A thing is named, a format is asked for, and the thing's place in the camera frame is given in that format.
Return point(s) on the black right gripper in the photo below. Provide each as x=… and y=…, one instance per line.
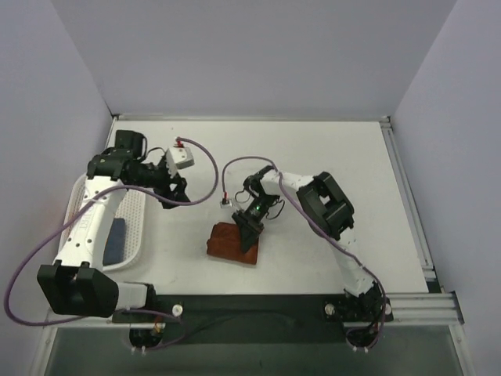
x=247, y=220

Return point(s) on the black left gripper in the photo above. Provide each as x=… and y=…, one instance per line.
x=172, y=186

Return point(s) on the brown towel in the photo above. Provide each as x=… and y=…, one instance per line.
x=225, y=243

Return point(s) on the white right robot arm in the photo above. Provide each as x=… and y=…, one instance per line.
x=329, y=213

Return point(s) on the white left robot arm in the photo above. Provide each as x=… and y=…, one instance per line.
x=75, y=283

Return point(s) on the white plastic basket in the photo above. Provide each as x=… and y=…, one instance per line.
x=129, y=235

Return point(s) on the blue towel in basket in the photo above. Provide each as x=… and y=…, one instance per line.
x=115, y=243

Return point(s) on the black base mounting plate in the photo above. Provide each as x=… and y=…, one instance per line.
x=257, y=319

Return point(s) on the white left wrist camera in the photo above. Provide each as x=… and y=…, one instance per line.
x=179, y=158

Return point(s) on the aluminium back frame rail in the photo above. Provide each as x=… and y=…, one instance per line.
x=166, y=117

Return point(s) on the aluminium frame rail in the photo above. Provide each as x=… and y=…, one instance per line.
x=166, y=117
x=422, y=308

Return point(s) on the aluminium right side rail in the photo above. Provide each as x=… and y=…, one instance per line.
x=411, y=211

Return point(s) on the aluminium front frame rail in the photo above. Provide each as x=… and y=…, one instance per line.
x=422, y=308

